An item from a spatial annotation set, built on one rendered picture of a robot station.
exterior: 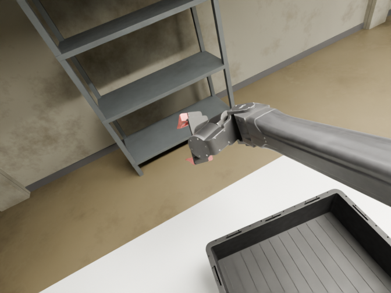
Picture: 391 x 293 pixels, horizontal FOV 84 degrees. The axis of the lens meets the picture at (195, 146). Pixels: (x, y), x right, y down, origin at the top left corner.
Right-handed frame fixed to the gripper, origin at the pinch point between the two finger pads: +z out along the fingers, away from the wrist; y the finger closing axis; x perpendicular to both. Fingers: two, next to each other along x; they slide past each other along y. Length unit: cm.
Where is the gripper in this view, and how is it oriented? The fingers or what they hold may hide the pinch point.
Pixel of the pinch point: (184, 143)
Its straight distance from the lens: 64.1
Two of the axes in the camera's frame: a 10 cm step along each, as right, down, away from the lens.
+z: -5.7, 2.3, 7.9
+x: 7.8, -1.7, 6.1
